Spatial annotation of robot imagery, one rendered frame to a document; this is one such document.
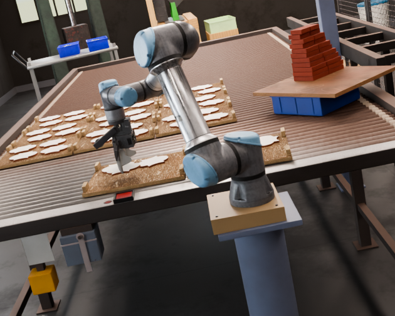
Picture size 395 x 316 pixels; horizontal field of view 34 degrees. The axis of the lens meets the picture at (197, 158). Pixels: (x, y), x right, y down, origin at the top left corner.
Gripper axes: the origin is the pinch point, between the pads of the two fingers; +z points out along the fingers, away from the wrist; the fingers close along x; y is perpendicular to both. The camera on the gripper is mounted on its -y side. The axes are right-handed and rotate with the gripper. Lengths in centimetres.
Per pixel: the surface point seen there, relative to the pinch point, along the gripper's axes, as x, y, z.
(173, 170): 1.3, 19.4, 4.8
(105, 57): 625, -164, 22
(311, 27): 84, 86, -30
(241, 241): -45, 46, 19
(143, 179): -3.7, 7.8, 4.8
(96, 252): -24.4, -11.4, 24.0
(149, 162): 14.4, 7.5, 3.8
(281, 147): 8, 63, 5
